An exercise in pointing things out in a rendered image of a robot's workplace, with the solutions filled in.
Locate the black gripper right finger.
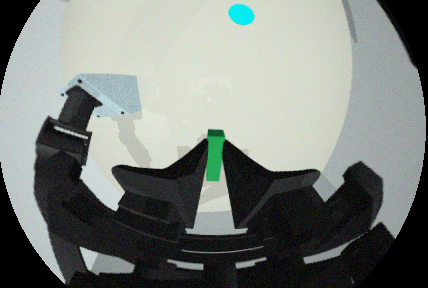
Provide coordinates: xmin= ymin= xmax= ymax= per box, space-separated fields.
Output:
xmin=222 ymin=139 xmax=320 ymax=229

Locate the cyan circle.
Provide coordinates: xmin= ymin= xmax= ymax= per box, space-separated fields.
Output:
xmin=227 ymin=3 xmax=254 ymax=25

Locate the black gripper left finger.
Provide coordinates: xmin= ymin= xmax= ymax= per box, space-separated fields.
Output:
xmin=110 ymin=138 xmax=207 ymax=229

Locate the green rectangular post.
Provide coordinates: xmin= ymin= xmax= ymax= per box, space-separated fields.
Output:
xmin=206 ymin=128 xmax=225 ymax=181

